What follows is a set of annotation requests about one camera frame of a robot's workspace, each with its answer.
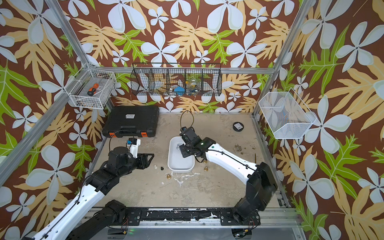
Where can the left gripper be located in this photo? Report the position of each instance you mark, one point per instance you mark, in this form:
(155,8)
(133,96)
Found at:
(143,160)

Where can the black wire basket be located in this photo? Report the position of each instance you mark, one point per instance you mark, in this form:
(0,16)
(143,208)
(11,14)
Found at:
(162,79)

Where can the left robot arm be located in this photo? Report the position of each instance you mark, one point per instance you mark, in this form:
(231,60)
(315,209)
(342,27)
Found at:
(66,226)

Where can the clear plastic container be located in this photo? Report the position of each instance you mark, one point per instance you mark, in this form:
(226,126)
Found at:
(193,85)

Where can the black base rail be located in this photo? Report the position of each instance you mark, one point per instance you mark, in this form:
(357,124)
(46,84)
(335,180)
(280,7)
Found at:
(225,216)

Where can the white wire basket right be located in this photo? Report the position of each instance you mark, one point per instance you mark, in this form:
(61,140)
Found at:
(286,114)

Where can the red black screwdriver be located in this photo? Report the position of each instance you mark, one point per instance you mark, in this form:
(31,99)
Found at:
(93,90)

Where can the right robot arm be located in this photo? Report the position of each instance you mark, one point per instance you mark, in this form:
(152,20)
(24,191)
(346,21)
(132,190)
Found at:
(258,178)

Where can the black tool case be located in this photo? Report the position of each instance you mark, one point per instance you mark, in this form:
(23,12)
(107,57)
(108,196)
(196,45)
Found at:
(136,121)

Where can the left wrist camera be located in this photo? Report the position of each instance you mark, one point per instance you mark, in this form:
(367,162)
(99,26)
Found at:
(133,146)

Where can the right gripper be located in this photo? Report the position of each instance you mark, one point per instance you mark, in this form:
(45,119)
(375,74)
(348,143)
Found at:
(183,147)

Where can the white wire basket left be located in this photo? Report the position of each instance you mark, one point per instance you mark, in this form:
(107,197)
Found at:
(83,80)

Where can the white wire basket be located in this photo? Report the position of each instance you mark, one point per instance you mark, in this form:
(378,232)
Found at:
(286,114)
(83,80)

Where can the white plastic storage box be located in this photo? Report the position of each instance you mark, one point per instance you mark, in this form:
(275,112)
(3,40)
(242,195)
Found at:
(176,162)

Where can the blue object in basket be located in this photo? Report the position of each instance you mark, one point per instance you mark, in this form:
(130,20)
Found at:
(179,91)

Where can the black round tape disc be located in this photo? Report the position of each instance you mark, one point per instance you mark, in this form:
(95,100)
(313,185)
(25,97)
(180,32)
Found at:
(238,127)

